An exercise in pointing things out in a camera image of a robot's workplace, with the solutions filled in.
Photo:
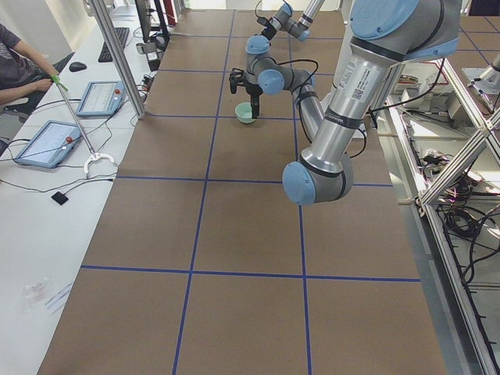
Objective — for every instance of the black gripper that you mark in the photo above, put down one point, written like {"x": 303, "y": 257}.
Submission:
{"x": 269, "y": 30}
{"x": 254, "y": 91}

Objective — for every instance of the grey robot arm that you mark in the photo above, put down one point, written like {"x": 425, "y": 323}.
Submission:
{"x": 282, "y": 20}
{"x": 381, "y": 34}

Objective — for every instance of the light green ceramic bowl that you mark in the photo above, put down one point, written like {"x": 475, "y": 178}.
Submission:
{"x": 243, "y": 112}

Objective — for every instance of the black computer monitor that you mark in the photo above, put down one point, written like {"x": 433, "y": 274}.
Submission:
{"x": 153, "y": 23}

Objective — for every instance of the far blue teach pendant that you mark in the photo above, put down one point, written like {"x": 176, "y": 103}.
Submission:
{"x": 101, "y": 98}

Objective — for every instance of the blue teach pendant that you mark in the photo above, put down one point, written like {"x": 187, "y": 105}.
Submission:
{"x": 101, "y": 98}
{"x": 50, "y": 145}

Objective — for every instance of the black computer mouse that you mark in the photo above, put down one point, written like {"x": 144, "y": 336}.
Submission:
{"x": 77, "y": 66}

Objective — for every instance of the long metal grabber stick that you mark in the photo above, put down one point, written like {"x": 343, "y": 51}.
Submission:
{"x": 94, "y": 155}

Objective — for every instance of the near blue teach pendant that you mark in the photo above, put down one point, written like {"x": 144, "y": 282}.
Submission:
{"x": 50, "y": 145}

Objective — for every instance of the small black square pad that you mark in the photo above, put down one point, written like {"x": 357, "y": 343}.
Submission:
{"x": 59, "y": 198}

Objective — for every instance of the seated person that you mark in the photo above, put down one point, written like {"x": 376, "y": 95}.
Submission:
{"x": 25, "y": 72}

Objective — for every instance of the clear plastic bag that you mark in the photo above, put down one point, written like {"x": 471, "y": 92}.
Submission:
{"x": 36, "y": 293}

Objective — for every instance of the aluminium frame post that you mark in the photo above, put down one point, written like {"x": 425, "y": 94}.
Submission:
{"x": 105, "y": 24}

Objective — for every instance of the aluminium side rack frame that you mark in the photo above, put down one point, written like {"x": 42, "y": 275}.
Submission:
{"x": 442, "y": 127}

